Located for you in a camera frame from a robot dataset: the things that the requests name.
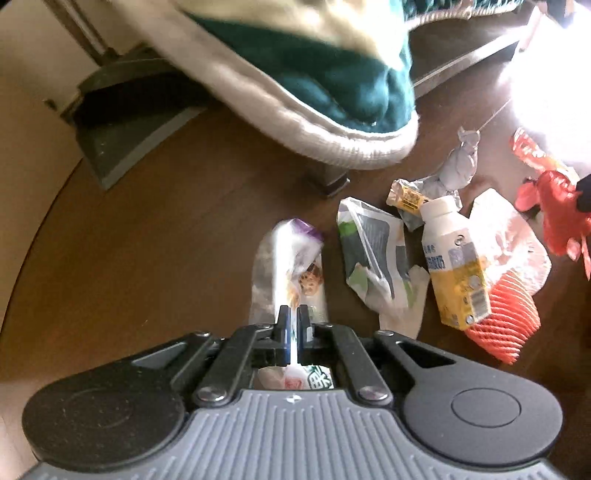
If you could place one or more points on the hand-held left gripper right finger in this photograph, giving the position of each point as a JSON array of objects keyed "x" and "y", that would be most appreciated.
[{"x": 302, "y": 325}]

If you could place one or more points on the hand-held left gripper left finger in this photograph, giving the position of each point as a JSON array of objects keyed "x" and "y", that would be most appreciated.
[{"x": 282, "y": 325}]

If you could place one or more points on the clear plastic snack wrapper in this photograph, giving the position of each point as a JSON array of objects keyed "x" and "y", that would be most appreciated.
[{"x": 277, "y": 267}]

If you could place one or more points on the orange foam fruit net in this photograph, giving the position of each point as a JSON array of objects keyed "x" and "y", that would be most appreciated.
[{"x": 508, "y": 318}]

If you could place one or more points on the white plastic bag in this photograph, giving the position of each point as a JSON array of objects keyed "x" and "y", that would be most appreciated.
[{"x": 512, "y": 240}]

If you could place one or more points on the white green crumpled wrapper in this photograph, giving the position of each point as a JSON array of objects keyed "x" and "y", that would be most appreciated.
[{"x": 369, "y": 240}]

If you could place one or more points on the yellow white milk carton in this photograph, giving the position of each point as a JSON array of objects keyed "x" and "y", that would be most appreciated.
[{"x": 455, "y": 272}]

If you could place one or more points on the small yellow wrapper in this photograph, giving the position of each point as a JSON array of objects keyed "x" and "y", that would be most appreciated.
[{"x": 406, "y": 198}]

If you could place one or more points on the grey crumpled foil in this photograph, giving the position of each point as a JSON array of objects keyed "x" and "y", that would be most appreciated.
[{"x": 455, "y": 170}]

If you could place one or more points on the dark grey dustpan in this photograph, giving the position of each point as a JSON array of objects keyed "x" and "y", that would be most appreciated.
[{"x": 120, "y": 143}]

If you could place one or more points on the green and white blanket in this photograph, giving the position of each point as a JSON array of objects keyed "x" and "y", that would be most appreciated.
[{"x": 351, "y": 83}]

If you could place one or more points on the red plastic bag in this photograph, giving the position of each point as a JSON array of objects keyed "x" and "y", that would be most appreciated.
[{"x": 558, "y": 207}]

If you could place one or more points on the red snack wrapper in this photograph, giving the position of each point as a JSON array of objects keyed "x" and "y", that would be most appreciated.
[{"x": 528, "y": 147}]

